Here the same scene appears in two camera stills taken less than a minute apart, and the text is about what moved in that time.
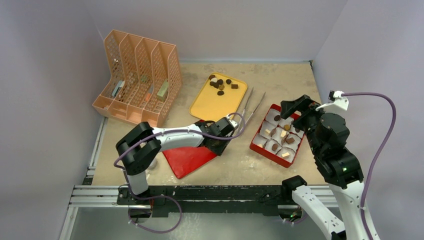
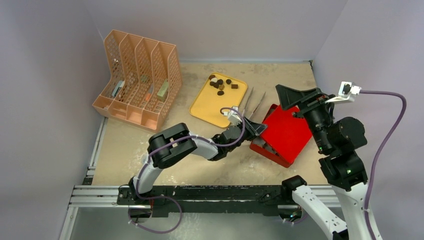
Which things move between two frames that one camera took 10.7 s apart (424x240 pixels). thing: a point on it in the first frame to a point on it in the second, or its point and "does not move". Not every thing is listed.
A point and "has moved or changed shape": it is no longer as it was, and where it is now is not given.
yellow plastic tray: [220, 96] does not move
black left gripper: [219, 150] to [253, 129]
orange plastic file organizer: [145, 78] does not move
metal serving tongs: [241, 126] does not move
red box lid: [182, 161] has moved or changed shape
